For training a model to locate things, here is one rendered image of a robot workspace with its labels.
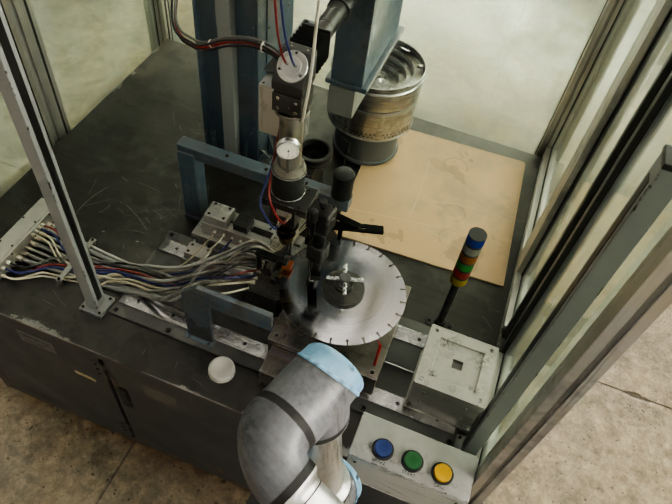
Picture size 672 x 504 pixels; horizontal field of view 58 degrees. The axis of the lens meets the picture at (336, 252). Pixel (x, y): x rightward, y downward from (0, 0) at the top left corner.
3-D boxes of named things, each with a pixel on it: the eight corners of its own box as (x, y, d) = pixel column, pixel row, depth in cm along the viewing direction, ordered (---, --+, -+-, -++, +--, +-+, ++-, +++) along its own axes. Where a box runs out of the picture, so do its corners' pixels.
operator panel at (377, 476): (462, 478, 150) (479, 457, 138) (451, 522, 143) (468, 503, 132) (356, 435, 154) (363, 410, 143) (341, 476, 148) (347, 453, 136)
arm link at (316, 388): (280, 518, 131) (248, 382, 92) (324, 466, 139) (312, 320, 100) (323, 555, 126) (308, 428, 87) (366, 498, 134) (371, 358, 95)
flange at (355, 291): (319, 272, 160) (320, 266, 158) (361, 271, 161) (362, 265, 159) (323, 307, 153) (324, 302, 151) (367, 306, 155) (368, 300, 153)
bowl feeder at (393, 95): (416, 133, 229) (437, 50, 201) (391, 186, 211) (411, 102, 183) (340, 109, 234) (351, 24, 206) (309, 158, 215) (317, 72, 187)
